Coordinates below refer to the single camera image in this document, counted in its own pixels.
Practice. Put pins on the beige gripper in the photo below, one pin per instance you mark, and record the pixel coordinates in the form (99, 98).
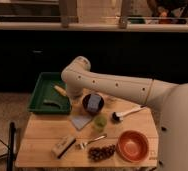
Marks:
(75, 102)

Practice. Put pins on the green pepper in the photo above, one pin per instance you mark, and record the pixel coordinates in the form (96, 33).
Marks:
(52, 103)

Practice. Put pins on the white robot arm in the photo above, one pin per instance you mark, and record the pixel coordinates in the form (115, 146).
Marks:
(169, 99)

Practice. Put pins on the dark round bowl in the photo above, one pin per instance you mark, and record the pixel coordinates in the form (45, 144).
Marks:
(85, 103)

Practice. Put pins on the blue sponge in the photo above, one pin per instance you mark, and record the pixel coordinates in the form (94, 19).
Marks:
(93, 103)

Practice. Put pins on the blue grey cloth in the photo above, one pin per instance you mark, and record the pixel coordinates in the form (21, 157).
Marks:
(79, 121)

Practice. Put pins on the green plastic cup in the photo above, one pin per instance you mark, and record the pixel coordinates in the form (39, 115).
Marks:
(99, 123)

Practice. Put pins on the green plastic tray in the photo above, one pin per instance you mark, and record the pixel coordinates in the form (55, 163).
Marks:
(44, 89)

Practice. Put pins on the silver metal fork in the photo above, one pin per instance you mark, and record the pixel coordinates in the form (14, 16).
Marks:
(83, 145)

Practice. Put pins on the bunch of dark grapes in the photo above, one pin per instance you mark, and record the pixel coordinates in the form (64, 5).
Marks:
(101, 153)

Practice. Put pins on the orange ceramic bowl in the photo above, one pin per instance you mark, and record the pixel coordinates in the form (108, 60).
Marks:
(133, 146)

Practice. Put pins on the white handled dish brush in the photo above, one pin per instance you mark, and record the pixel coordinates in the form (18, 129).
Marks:
(118, 116)

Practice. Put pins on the black chair frame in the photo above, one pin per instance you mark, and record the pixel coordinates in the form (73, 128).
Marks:
(10, 147)

